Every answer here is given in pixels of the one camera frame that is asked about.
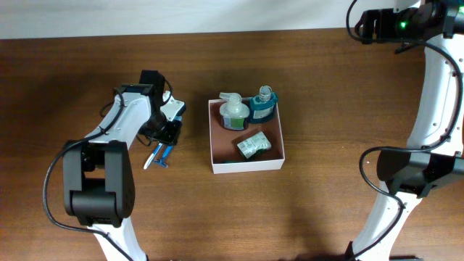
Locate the blue disposable razor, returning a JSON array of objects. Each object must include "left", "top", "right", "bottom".
[{"left": 154, "top": 146, "right": 173, "bottom": 168}]

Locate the clear hand soap pump bottle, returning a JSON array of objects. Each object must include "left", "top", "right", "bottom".
[{"left": 219, "top": 92, "right": 249, "bottom": 131}]

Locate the green white floss packet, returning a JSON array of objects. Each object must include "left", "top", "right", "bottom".
[{"left": 237, "top": 131, "right": 272, "bottom": 160}]

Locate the teal mouthwash bottle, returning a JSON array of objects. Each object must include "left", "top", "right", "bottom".
[{"left": 249, "top": 86, "right": 278, "bottom": 124}]

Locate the blue white toothbrush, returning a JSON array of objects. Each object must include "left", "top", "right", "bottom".
[{"left": 143, "top": 116, "right": 182, "bottom": 170}]

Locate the Colgate toothpaste tube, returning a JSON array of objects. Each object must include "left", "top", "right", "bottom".
[{"left": 220, "top": 160, "right": 241, "bottom": 164}]

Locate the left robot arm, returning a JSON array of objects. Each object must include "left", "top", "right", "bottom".
[{"left": 63, "top": 70, "right": 186, "bottom": 260}]

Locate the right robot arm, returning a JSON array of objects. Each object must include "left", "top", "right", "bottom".
[{"left": 344, "top": 0, "right": 463, "bottom": 260}]

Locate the white cardboard box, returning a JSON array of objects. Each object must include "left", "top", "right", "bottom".
[{"left": 208, "top": 99, "right": 286, "bottom": 174}]

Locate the left black cable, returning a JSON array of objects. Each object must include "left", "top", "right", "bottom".
[{"left": 42, "top": 78, "right": 174, "bottom": 261}]

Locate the black cable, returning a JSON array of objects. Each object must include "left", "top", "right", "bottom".
[
  {"left": 345, "top": 0, "right": 464, "bottom": 261},
  {"left": 42, "top": 78, "right": 174, "bottom": 261}
]

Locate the right black cable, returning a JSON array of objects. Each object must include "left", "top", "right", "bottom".
[{"left": 345, "top": 0, "right": 464, "bottom": 261}]

